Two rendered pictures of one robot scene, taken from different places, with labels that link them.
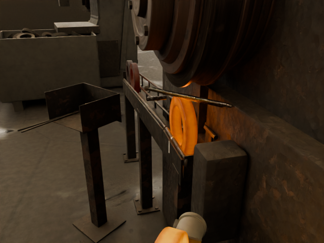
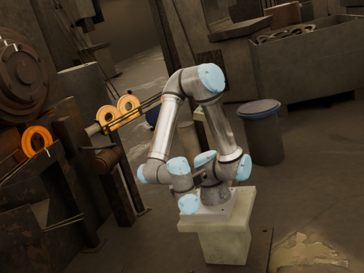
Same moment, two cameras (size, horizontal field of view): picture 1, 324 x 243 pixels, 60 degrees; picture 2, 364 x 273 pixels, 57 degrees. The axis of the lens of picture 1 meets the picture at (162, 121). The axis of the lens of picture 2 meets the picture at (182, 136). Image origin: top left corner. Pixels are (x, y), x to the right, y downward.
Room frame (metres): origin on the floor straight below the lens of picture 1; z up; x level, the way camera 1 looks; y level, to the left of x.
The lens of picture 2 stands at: (1.63, 1.63, 1.18)
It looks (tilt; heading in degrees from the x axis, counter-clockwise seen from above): 20 degrees down; 219
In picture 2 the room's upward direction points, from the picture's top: 16 degrees counter-clockwise
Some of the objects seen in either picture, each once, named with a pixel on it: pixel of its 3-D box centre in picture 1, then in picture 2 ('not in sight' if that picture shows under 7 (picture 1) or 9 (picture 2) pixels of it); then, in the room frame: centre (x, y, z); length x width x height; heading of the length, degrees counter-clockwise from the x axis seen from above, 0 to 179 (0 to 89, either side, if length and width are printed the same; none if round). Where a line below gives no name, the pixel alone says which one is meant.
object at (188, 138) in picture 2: not in sight; (194, 159); (-0.01, 0.34, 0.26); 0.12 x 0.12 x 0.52
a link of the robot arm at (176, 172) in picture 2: not in sight; (176, 174); (0.84, 0.91, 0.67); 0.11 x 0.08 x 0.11; 91
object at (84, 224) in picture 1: (90, 163); (45, 271); (1.17, 0.35, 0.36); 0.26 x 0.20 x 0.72; 49
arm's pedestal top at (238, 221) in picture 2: not in sight; (218, 208); (0.50, 0.80, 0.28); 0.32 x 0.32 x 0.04; 14
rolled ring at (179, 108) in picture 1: (182, 125); (37, 142); (0.76, -0.06, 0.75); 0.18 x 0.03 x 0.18; 13
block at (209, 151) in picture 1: (217, 192); (67, 137); (0.53, -0.13, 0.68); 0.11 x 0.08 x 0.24; 104
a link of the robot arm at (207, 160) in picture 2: not in sight; (208, 166); (0.49, 0.80, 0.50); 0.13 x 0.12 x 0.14; 91
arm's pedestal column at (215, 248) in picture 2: not in sight; (225, 233); (0.50, 0.80, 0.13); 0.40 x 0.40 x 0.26; 14
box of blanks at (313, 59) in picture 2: not in sight; (305, 63); (-1.94, 0.57, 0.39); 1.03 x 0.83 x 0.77; 119
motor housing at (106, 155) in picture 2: not in sight; (117, 186); (0.40, -0.01, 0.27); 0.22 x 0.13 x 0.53; 14
